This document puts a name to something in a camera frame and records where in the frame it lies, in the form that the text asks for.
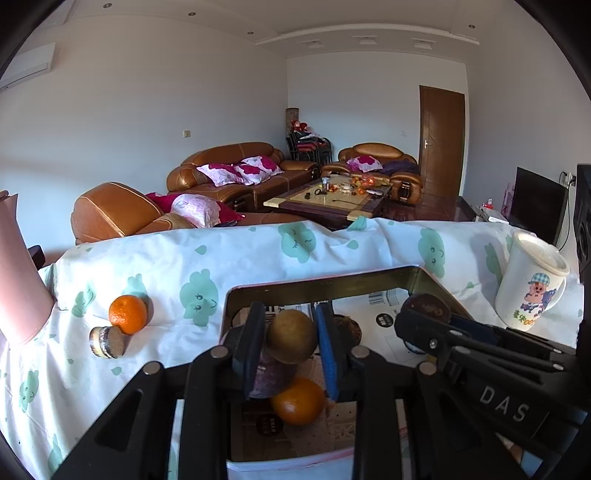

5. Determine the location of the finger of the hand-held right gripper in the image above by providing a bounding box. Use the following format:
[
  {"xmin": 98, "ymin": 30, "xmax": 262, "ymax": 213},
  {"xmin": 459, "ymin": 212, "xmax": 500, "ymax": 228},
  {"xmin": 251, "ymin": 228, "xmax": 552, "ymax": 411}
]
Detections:
[
  {"xmin": 394, "ymin": 307, "xmax": 578, "ymax": 374},
  {"xmin": 450, "ymin": 314, "xmax": 579, "ymax": 361}
]

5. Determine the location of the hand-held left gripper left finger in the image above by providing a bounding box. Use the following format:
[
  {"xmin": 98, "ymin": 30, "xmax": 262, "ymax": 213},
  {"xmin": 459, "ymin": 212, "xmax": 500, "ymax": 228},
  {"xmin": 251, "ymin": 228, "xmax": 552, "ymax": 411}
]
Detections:
[{"xmin": 51, "ymin": 301, "xmax": 267, "ymax": 480}]

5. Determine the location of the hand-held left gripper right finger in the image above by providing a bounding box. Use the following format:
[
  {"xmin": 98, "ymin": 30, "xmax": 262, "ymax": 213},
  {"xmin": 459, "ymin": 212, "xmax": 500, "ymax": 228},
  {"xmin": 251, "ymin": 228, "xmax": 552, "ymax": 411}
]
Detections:
[{"xmin": 313, "ymin": 301, "xmax": 518, "ymax": 480}]

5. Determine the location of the purple passion fruit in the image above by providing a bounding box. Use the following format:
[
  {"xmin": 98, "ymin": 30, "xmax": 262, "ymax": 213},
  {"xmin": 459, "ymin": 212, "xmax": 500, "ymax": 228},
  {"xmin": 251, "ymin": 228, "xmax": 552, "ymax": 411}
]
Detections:
[{"xmin": 249, "ymin": 351, "xmax": 298, "ymax": 400}]

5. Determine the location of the round light brown fruit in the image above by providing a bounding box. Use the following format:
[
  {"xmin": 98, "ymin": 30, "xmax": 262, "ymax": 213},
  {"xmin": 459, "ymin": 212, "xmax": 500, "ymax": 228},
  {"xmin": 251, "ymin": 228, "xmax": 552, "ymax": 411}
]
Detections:
[{"xmin": 266, "ymin": 309, "xmax": 319, "ymax": 365}]

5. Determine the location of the orange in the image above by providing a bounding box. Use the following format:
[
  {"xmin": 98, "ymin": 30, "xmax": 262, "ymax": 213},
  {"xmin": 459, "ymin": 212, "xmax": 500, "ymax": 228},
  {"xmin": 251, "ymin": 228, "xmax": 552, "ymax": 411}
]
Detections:
[
  {"xmin": 270, "ymin": 377, "xmax": 326, "ymax": 426},
  {"xmin": 108, "ymin": 294, "xmax": 149, "ymax": 335}
]

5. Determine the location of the cardboard box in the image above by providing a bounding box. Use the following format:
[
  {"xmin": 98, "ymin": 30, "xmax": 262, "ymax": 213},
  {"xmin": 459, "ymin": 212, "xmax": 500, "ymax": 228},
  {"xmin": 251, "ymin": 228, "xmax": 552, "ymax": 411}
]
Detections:
[{"xmin": 219, "ymin": 264, "xmax": 465, "ymax": 480}]

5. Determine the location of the white cartoon mug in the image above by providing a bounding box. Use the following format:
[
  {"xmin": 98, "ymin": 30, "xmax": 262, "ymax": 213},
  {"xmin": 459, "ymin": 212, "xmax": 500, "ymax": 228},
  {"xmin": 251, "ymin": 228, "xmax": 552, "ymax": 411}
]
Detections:
[{"xmin": 494, "ymin": 231, "xmax": 571, "ymax": 332}]

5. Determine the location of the white mug lid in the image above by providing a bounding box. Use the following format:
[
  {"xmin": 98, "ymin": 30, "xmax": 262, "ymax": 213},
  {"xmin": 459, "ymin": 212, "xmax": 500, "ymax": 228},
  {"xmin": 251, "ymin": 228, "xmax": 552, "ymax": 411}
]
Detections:
[{"xmin": 510, "ymin": 231, "xmax": 571, "ymax": 278}]

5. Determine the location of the dark wooden television stand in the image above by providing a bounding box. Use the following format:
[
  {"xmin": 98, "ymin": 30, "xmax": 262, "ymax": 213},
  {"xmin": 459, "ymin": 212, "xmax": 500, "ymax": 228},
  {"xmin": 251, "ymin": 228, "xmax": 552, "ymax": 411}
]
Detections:
[{"xmin": 455, "ymin": 194, "xmax": 513, "ymax": 224}]

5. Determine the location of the black television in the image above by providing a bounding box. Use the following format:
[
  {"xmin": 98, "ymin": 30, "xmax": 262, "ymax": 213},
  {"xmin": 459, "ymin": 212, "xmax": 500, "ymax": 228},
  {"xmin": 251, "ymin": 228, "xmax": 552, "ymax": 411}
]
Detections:
[{"xmin": 508, "ymin": 167, "xmax": 568, "ymax": 247}]

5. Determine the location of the wooden coffee table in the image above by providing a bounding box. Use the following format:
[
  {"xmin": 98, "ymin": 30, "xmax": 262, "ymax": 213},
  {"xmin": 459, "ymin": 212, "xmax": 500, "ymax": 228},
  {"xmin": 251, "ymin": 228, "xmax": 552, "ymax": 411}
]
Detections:
[{"xmin": 263, "ymin": 175, "xmax": 393, "ymax": 230}]

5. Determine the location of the small jar with cork lid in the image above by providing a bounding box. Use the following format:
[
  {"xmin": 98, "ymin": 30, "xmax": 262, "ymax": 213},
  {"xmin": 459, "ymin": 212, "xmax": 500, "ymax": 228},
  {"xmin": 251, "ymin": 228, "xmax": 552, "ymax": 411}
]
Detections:
[{"xmin": 89, "ymin": 325, "xmax": 127, "ymax": 359}]

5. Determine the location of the pale pink floral cushion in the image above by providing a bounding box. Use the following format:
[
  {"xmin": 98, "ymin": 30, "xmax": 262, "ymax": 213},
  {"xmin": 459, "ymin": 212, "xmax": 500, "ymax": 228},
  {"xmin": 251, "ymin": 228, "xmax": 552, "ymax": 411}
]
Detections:
[{"xmin": 171, "ymin": 194, "xmax": 221, "ymax": 228}]

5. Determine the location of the purple blanket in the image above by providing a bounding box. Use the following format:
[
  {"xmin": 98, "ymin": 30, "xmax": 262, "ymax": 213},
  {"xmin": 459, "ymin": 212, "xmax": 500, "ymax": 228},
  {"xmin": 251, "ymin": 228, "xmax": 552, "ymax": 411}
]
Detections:
[{"xmin": 379, "ymin": 159, "xmax": 419, "ymax": 175}]

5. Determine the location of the brown leather sofa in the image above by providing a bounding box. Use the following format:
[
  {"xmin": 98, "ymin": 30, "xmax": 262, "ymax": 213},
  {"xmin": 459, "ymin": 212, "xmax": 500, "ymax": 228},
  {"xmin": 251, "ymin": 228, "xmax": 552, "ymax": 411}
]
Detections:
[{"xmin": 166, "ymin": 142, "xmax": 321, "ymax": 200}]

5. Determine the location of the brown wooden door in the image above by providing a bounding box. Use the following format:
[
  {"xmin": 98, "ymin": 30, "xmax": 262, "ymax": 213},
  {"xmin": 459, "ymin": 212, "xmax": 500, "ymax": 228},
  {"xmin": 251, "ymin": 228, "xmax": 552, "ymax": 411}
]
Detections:
[{"xmin": 418, "ymin": 85, "xmax": 466, "ymax": 197}]

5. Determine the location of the brown leather armchair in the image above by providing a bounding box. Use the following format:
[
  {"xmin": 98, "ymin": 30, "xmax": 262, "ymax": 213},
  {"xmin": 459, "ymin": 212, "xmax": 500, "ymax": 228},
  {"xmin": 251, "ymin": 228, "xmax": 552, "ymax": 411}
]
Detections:
[
  {"xmin": 322, "ymin": 142, "xmax": 424, "ymax": 204},
  {"xmin": 70, "ymin": 182, "xmax": 301, "ymax": 245}
]

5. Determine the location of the stack of dark chairs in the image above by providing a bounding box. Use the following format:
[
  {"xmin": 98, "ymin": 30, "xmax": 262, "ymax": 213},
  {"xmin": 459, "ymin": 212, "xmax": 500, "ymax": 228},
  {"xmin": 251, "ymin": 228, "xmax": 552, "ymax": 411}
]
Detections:
[{"xmin": 285, "ymin": 134, "xmax": 333, "ymax": 163}]

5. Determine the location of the pink kettle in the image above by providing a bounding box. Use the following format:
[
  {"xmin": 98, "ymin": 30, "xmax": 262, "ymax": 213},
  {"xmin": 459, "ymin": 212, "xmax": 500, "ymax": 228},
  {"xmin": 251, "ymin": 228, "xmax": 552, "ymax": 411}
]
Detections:
[{"xmin": 0, "ymin": 190, "xmax": 56, "ymax": 346}]

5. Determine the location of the white air conditioner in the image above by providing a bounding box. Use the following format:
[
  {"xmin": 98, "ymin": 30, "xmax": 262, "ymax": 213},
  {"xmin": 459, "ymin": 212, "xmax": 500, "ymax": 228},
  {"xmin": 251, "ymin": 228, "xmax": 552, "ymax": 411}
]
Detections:
[{"xmin": 0, "ymin": 42, "xmax": 57, "ymax": 90}]

